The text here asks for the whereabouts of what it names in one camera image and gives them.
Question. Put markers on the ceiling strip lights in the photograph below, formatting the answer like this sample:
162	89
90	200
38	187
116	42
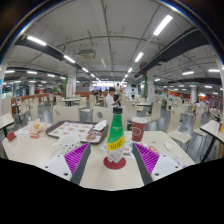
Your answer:
163	25

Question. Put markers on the person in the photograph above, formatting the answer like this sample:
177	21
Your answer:
110	99

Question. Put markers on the ceiling air conditioner unit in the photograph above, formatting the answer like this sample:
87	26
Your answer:
87	54

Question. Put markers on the white table with black legs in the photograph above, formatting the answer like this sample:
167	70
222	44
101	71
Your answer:
211	126

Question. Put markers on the beige dining chairs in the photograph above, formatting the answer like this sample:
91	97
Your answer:
66	114

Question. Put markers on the red paper cup with lid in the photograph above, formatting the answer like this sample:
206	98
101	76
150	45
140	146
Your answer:
139	131

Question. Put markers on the white paper napkin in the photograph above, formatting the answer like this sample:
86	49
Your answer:
100	125

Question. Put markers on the flat round red coaster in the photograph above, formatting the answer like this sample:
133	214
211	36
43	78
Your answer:
114	165

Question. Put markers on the clear bottle with green label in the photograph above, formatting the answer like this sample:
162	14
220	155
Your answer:
115	136

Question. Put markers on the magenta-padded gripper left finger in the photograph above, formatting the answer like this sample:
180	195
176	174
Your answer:
76	160

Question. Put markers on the crumpled food wrapper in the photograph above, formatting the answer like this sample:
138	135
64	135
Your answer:
36	128

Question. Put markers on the white table with black post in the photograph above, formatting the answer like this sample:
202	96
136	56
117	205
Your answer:
6	119

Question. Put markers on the small red pack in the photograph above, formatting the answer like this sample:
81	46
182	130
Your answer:
11	136

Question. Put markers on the dark brown food tray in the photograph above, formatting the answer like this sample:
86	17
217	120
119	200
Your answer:
71	130

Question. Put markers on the red sauce packet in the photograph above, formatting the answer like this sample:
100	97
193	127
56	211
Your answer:
153	149

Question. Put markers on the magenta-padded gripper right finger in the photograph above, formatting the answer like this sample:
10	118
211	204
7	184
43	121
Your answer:
147	160

